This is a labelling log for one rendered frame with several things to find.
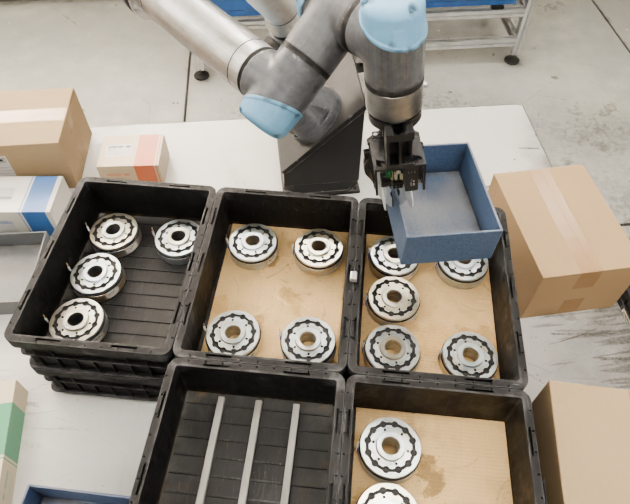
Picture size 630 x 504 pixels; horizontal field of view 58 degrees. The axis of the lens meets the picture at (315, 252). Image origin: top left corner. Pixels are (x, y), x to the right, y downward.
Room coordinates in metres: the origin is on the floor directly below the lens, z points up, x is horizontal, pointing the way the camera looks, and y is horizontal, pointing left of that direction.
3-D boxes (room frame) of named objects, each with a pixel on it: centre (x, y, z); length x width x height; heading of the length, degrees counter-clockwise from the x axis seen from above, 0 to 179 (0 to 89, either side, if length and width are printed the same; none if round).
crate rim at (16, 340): (0.65, 0.38, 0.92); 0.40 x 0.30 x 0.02; 174
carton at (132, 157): (1.12, 0.49, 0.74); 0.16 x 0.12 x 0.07; 92
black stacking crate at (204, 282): (0.62, 0.08, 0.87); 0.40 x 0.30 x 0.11; 174
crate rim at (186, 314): (0.62, 0.08, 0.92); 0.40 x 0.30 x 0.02; 174
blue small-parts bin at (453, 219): (0.64, -0.20, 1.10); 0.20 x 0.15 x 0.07; 6
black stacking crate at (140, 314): (0.65, 0.38, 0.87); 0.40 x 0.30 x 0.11; 174
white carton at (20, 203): (0.95, 0.73, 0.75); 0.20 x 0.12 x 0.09; 90
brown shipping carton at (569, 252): (0.81, -0.55, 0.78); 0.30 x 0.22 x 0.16; 8
